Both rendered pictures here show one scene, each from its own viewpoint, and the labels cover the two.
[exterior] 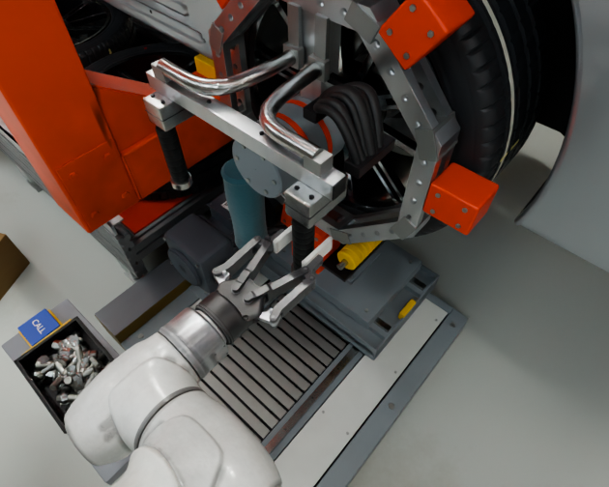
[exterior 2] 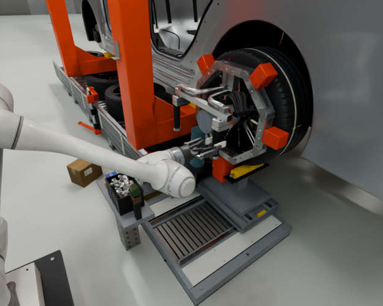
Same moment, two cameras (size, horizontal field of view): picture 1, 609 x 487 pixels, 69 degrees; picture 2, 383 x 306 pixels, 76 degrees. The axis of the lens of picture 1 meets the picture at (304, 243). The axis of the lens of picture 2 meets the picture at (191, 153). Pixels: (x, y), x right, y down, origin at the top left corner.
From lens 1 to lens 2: 55 cm
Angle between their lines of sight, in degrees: 21
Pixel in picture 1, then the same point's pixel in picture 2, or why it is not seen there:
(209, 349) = (179, 156)
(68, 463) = (98, 249)
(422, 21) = (261, 73)
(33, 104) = (136, 96)
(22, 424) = (84, 231)
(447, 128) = (269, 110)
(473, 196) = (278, 134)
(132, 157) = (160, 125)
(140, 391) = (157, 156)
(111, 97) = (158, 101)
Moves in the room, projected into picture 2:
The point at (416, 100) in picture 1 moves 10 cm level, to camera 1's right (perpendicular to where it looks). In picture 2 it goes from (259, 99) to (281, 101)
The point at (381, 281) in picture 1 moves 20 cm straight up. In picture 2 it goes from (250, 198) to (255, 176)
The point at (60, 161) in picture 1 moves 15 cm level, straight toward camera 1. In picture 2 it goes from (137, 118) to (143, 129)
